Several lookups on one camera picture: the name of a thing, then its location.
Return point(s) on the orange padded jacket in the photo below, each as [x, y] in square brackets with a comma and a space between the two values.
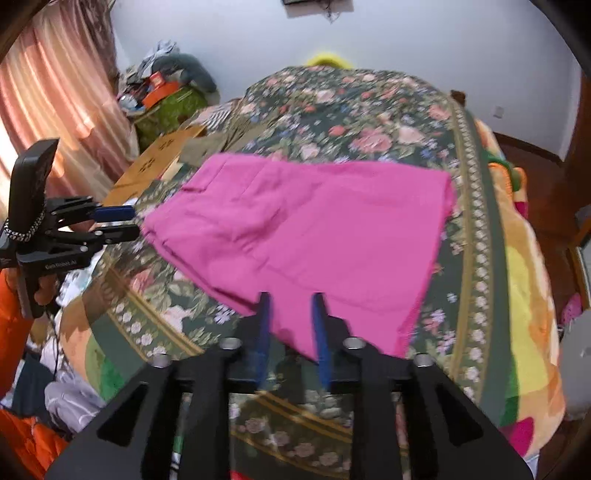
[30, 443]

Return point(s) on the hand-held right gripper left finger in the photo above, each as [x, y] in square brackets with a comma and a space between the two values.
[263, 328]

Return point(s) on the pink pants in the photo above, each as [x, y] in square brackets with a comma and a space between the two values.
[304, 230]

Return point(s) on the orange yellow patterned blanket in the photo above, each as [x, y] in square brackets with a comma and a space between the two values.
[526, 295]

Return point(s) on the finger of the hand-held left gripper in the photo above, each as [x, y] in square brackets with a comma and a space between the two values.
[113, 213]
[121, 233]

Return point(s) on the orange box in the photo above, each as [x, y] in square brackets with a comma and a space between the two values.
[157, 90]

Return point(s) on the green printed bag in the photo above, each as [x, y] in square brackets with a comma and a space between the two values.
[168, 113]

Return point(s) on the pile of mixed clothes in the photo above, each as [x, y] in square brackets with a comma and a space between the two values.
[51, 387]

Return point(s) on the person's left hand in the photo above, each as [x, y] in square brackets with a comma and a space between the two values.
[47, 288]

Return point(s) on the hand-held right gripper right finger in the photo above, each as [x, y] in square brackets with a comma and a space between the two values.
[320, 337]

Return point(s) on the olive khaki garment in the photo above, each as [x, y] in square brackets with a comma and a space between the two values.
[217, 141]

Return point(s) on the pink curtain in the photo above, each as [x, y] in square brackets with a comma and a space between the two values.
[60, 106]

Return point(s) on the yellow round object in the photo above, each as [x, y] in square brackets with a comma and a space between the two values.
[328, 60]

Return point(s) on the brown cardboard box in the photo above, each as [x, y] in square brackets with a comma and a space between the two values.
[147, 161]

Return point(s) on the person's left forearm orange sleeve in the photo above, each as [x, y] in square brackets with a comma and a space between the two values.
[13, 332]

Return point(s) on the green floral blanket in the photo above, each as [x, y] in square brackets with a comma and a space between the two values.
[369, 124]

